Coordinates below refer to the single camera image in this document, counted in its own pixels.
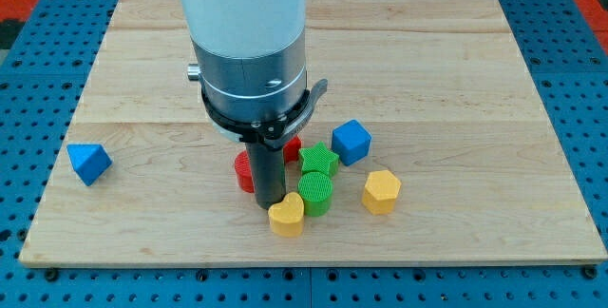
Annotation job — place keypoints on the yellow heart block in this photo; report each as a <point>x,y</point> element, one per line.
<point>286,218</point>

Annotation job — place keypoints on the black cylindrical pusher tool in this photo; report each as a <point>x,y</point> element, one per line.
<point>268,174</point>

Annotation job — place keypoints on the blue cube block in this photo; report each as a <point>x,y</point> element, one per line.
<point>351,142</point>

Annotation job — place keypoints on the green cylinder block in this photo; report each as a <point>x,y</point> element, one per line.
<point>316,191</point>

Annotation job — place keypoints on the wooden board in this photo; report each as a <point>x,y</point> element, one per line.
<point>441,86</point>

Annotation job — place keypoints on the green star block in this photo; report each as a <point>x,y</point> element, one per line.
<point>318,158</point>

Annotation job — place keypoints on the red cylinder block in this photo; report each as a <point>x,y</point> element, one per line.
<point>243,172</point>

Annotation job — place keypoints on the blue triangle block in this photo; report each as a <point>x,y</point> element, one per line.
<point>89,161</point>

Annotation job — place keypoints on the yellow hexagon block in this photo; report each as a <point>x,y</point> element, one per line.
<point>381,191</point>

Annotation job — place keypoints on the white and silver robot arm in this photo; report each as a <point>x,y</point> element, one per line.
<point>252,64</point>

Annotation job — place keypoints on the red block behind tool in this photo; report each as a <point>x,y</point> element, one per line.
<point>291,150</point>

